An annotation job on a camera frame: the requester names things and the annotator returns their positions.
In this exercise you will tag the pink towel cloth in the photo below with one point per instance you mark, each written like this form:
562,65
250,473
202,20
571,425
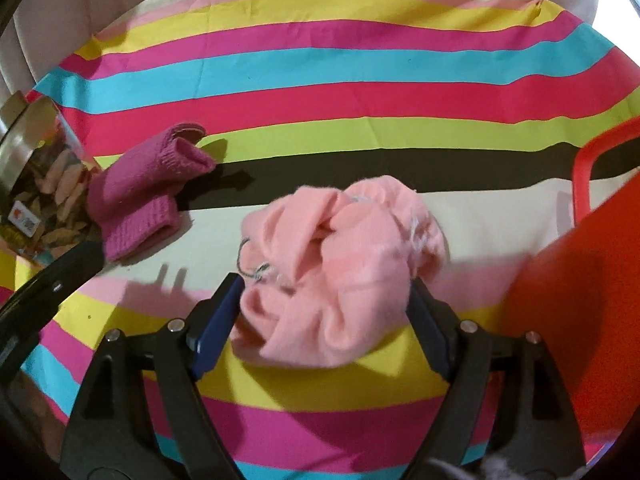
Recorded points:
340,270

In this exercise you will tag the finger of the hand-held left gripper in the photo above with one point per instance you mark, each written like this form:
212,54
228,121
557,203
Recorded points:
55,280

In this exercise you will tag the red thermos jug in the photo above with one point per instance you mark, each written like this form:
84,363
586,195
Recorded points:
590,310

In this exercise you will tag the glass jar with gold lid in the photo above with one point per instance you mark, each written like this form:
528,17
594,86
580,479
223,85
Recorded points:
45,180

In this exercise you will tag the magenta knit glove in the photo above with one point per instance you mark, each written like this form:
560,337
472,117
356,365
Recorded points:
140,195

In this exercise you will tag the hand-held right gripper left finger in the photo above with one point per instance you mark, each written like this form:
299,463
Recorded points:
217,330

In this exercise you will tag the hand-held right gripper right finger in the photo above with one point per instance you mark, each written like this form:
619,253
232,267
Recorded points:
430,332

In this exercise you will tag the multicolour striped cloth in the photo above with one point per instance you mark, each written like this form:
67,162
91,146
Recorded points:
325,100

